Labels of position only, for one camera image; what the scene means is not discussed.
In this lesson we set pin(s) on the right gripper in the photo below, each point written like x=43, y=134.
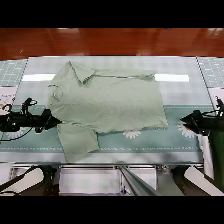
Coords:
x=200, y=122

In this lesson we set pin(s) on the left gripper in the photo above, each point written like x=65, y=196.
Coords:
x=42, y=120

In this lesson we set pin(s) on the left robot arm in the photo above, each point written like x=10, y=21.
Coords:
x=13, y=122

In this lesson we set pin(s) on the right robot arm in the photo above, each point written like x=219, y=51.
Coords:
x=217, y=122

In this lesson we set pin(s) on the pale green shirt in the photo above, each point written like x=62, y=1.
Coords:
x=106, y=100

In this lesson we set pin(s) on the silver frame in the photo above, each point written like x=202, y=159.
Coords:
x=100, y=180

